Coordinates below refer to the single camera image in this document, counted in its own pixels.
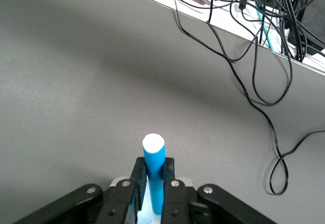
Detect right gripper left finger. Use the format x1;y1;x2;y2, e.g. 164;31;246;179
15;156;148;224

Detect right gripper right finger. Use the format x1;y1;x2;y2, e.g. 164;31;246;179
161;157;278;224

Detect blue marker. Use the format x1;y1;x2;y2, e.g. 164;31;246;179
142;133;167;224

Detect black power adapter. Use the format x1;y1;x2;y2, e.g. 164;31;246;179
286;0;325;56

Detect long thin black cable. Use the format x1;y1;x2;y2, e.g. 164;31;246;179
169;0;325;196

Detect looped thin black cable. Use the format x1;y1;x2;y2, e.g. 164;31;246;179
251;35;294;107

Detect teal cable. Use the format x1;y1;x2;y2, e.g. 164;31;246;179
250;0;276;52

